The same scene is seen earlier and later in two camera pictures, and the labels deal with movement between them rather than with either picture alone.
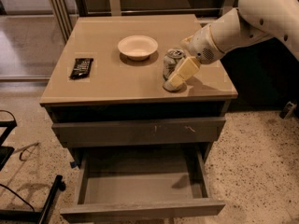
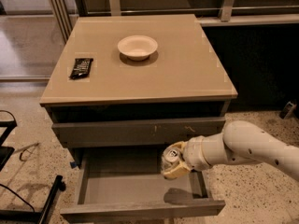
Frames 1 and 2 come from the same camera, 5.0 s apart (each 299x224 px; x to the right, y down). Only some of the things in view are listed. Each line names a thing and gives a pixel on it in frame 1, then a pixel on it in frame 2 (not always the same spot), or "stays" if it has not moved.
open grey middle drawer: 142,182 stays
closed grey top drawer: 140,133 stays
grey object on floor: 288,110 stays
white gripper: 202,45 -> 193,156
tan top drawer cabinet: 106,99 stays
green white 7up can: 173,57 -> 171,157
